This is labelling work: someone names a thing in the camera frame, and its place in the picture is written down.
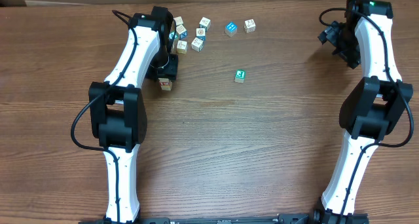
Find red E wooden block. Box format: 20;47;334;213
158;78;173;91

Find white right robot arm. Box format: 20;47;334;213
310;0;414;223

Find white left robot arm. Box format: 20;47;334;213
88;7;179;223

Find green 4 wooden block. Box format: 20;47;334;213
169;31;179;47

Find blue X wooden block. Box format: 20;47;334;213
176;24;188;40

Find plain top wooden block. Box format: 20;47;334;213
173;16;183;26

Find blue framed wooden block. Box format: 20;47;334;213
196;28;206;41

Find teal edged wooden block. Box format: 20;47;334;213
199;17;211;31

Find green letter wooden block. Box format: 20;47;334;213
234;69;246;83

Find blue top wooden block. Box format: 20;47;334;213
225;22;238;37

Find letter K wooden block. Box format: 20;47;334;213
244;19;256;33

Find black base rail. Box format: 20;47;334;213
78;212;370;224

